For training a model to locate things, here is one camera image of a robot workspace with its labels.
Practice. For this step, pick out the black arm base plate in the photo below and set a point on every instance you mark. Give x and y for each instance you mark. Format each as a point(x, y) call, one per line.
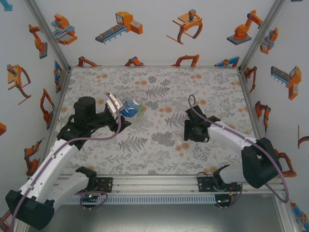
point(204, 184)
point(106, 184)

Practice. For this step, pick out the floral patterned table mat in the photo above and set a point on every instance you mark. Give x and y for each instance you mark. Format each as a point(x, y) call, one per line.
point(154, 157)

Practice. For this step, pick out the aluminium frame post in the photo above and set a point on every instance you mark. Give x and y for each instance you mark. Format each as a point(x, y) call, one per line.
point(49, 36)
point(260, 36)

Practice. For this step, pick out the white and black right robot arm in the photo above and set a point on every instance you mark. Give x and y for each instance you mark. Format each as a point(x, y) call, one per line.
point(229, 135)

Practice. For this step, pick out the blue label water bottle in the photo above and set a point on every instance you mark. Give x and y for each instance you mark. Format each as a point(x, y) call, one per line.
point(129, 108)

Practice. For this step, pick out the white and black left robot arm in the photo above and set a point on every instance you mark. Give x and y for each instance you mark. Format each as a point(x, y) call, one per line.
point(48, 169)

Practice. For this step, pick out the thin aluminium table rail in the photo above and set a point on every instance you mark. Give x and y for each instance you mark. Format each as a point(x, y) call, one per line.
point(154, 66)

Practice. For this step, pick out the wide aluminium mounting rail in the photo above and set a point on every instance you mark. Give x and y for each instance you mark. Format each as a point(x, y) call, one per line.
point(154, 184)

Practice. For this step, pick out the aluminium frame leg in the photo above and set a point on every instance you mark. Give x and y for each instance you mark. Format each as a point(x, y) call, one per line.
point(285, 213)

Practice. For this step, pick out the small circuit board green light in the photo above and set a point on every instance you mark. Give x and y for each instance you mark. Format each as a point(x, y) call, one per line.
point(89, 197)
point(223, 200)

